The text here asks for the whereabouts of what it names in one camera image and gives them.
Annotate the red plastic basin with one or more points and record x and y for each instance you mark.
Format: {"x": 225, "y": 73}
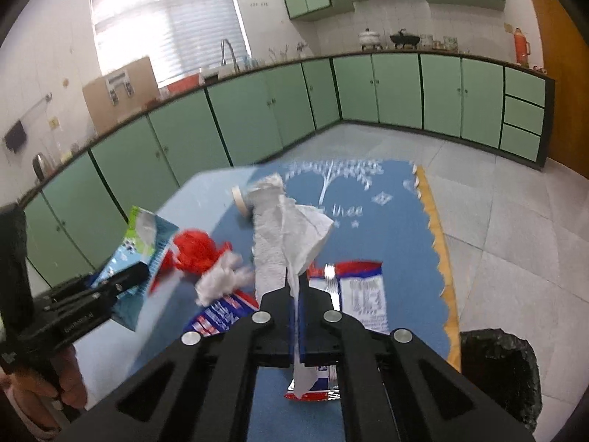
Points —
{"x": 184, "y": 84}

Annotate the black hanging cloth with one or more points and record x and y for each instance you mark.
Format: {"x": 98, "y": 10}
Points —
{"x": 14, "y": 136}

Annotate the orange thermos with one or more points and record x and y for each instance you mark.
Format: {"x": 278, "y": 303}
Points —
{"x": 522, "y": 48}

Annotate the steel electric kettle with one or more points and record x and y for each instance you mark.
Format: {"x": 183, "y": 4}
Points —
{"x": 38, "y": 165}

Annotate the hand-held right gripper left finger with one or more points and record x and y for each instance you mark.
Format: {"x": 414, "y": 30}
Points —
{"x": 275, "y": 301}

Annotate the large red white blue wrapper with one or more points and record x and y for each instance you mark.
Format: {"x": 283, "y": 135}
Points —
{"x": 363, "y": 294}

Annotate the person's left hand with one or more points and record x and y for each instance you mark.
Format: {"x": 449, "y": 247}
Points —
{"x": 69, "y": 377}

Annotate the black trash bag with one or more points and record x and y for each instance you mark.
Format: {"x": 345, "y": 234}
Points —
{"x": 501, "y": 377}

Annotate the cardboard box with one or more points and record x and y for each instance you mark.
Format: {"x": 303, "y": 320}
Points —
{"x": 119, "y": 96}

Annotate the wooden door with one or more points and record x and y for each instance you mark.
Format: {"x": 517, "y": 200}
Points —
{"x": 561, "y": 92}

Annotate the white paper towel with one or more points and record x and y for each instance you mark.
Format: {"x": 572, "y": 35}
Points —
{"x": 294, "y": 225}

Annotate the white lidded pot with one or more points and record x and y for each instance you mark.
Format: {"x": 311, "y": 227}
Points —
{"x": 369, "y": 39}

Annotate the red plastic bag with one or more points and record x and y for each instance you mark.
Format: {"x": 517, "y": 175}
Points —
{"x": 198, "y": 248}

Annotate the green kitchen base cabinets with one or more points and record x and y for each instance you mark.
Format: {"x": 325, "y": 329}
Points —
{"x": 395, "y": 92}

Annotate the window blind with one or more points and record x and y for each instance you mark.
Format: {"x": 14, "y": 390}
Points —
{"x": 170, "y": 23}

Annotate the crumpled white tissue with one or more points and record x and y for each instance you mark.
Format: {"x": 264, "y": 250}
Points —
{"x": 221, "y": 281}

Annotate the small red blue striped wrapper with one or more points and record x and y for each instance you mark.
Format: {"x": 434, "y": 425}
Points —
{"x": 221, "y": 315}

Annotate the green and blue snack wrapper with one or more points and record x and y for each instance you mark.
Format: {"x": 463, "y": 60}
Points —
{"x": 138, "y": 239}

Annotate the wall towel rail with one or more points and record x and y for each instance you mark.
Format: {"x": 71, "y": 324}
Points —
{"x": 32, "y": 110}

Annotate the utensil holder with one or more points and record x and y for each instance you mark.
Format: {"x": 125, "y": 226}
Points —
{"x": 281, "y": 51}

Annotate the steel kitchen faucet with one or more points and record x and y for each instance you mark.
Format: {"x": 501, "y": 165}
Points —
{"x": 226, "y": 53}

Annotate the yellow wall socket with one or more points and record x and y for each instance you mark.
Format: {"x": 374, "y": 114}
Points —
{"x": 54, "y": 123}

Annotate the blue and white paper cup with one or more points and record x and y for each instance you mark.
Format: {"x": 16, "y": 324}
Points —
{"x": 240, "y": 198}

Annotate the blue tree print tablecloth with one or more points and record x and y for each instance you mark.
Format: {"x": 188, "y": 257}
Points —
{"x": 391, "y": 248}

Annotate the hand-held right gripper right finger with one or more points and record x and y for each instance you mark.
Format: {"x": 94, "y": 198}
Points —
{"x": 313, "y": 301}

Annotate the row of glass jars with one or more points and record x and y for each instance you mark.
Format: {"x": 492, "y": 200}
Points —
{"x": 439, "y": 43}

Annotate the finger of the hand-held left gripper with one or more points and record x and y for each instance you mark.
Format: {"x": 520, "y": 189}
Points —
{"x": 122, "y": 281}

